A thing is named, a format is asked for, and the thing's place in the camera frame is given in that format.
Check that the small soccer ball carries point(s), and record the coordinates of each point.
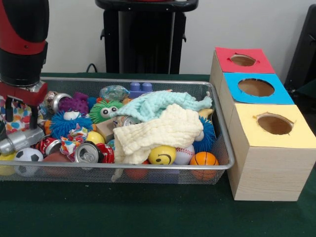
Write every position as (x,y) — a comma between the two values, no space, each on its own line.
(28,155)

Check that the black flat panel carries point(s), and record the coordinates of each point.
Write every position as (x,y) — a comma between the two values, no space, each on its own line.
(306,49)

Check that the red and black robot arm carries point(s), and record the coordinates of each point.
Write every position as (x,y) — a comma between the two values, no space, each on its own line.
(22,29)

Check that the shallow silver mesh bin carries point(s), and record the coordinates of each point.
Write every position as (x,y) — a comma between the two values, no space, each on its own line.
(172,176)

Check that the yellow smiley ball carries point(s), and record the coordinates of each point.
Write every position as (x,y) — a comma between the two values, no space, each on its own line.
(161,155)

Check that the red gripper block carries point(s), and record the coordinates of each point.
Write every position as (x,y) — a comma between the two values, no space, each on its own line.
(22,96)

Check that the grey crushed bottle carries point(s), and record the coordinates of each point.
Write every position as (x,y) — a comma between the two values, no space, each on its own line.
(19,139)

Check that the small orange basketball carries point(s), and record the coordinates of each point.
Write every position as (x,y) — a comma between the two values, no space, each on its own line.
(203,159)

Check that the green spiky toy with eyes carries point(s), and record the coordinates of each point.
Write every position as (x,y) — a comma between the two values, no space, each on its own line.
(96,116)

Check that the blue spiky toy big eyes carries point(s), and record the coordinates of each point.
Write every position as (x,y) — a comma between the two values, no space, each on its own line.
(209,133)

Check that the wooden box with three holes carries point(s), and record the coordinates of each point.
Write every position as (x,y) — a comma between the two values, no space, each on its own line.
(266,172)

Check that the blue spiky toy small eyes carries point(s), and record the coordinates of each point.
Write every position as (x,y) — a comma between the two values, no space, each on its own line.
(59,124)

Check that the dark green table cloth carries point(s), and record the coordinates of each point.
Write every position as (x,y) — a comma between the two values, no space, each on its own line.
(123,209)
(308,90)

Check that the cream waffle cloth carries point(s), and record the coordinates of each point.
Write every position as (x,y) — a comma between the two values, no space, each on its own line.
(158,130)

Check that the mint green waffle cloth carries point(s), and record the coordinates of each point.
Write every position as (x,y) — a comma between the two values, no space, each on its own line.
(158,103)

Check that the polka dot cloth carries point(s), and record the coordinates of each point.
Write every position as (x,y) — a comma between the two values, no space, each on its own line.
(21,116)

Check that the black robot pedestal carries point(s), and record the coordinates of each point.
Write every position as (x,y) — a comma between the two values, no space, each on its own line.
(143,37)

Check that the purple knobbly toy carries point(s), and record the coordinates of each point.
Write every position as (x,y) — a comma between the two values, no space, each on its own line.
(76,103)

